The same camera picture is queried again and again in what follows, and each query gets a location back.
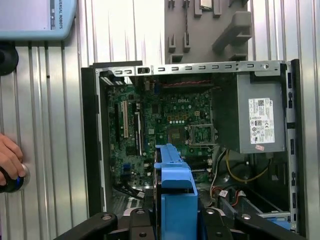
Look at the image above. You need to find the grey parts rack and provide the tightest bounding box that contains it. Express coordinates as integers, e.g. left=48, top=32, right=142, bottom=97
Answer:
left=164, top=0, right=253, bottom=63

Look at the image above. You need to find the silver socket cover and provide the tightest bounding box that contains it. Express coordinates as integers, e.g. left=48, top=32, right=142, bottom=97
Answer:
left=188, top=124, right=216, bottom=146

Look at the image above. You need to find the pale blue teach pendant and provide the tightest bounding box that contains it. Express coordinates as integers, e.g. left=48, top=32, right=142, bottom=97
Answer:
left=0, top=0, right=78, bottom=41

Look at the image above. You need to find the white expansion slot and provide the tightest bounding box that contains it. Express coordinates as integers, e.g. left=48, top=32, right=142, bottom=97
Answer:
left=121, top=100, right=129, bottom=139

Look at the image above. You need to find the red white thin wire bundle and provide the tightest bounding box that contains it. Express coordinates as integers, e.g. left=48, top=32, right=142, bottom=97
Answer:
left=209, top=183, right=248, bottom=208

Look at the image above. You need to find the blue drive cage clip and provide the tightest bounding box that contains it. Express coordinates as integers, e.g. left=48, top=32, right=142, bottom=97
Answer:
left=264, top=217, right=292, bottom=232

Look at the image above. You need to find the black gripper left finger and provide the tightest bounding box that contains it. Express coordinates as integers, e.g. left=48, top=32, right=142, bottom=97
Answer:
left=53, top=208, right=154, bottom=240

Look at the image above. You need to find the black rounded object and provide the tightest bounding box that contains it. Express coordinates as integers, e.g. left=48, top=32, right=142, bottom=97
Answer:
left=0, top=41, right=20, bottom=76

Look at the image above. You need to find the person's bare hand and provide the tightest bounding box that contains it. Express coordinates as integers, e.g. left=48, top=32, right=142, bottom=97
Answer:
left=0, top=132, right=26, bottom=188

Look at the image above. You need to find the grey optical drive cage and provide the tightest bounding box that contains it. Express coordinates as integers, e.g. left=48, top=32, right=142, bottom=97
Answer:
left=217, top=184, right=293, bottom=233

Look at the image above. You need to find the black PC case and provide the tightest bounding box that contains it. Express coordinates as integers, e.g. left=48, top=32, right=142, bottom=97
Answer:
left=80, top=59, right=308, bottom=240

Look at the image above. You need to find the green motherboard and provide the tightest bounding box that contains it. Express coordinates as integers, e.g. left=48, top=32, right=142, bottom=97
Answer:
left=106, top=82, right=216, bottom=193

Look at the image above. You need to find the black expansion slot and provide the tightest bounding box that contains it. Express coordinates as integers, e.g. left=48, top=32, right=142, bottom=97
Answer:
left=114, top=102, right=120, bottom=142

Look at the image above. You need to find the CPU socket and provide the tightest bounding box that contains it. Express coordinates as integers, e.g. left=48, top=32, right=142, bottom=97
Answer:
left=169, top=127, right=187, bottom=145

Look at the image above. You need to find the black cable bundle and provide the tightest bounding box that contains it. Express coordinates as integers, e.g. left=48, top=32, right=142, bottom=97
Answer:
left=111, top=181, right=146, bottom=201

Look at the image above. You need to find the RAM stick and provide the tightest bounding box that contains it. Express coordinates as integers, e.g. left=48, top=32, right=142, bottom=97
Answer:
left=183, top=0, right=189, bottom=35

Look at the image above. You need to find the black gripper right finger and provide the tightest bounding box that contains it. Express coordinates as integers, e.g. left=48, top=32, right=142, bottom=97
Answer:
left=201, top=207, right=307, bottom=240

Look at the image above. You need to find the yellow wire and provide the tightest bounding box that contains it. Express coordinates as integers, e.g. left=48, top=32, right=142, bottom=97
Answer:
left=224, top=148, right=273, bottom=184

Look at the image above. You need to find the black case fan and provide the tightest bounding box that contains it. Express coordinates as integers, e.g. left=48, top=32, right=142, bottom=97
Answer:
left=159, top=74, right=216, bottom=91

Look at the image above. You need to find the silver CPU chip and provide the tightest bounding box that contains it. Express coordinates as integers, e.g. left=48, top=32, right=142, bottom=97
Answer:
left=199, top=0, right=214, bottom=11

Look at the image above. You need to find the round black tool blue ring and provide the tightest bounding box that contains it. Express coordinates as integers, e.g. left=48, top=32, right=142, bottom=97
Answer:
left=0, top=162, right=31, bottom=194

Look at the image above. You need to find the hard disk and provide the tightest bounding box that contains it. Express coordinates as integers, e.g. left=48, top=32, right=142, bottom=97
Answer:
left=152, top=143, right=201, bottom=240

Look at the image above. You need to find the black graphics card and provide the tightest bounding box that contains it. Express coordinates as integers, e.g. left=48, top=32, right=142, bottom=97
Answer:
left=133, top=109, right=146, bottom=157

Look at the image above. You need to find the grey power supply unit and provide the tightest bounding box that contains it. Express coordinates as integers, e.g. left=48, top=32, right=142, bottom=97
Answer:
left=211, top=71, right=288, bottom=155

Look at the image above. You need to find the red black twisted fan wire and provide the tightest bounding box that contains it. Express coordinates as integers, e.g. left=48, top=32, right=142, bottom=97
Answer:
left=162, top=79, right=214, bottom=88

